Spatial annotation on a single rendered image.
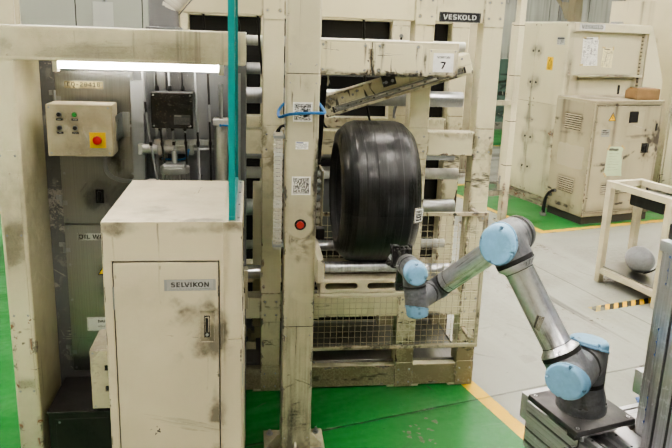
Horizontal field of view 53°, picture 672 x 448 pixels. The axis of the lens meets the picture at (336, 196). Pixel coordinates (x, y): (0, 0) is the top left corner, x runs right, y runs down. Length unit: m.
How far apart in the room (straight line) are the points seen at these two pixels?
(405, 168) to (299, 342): 0.88
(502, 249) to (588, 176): 5.19
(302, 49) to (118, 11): 9.04
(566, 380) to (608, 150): 5.32
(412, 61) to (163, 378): 1.62
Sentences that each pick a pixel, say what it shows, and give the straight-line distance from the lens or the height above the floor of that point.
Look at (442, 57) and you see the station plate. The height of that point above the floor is 1.72.
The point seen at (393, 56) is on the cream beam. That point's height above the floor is 1.72.
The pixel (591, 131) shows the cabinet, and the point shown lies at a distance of 7.04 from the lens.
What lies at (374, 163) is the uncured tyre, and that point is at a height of 1.34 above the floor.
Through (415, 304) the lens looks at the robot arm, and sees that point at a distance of 2.22.
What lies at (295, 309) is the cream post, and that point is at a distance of 2.81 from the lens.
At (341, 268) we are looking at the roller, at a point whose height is 0.90.
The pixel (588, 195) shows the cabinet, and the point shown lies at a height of 0.31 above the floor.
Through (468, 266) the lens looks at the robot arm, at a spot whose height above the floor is 1.09.
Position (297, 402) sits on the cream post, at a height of 0.27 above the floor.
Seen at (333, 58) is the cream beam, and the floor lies 1.70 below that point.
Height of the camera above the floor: 1.81
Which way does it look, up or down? 14 degrees down
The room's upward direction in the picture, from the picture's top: 2 degrees clockwise
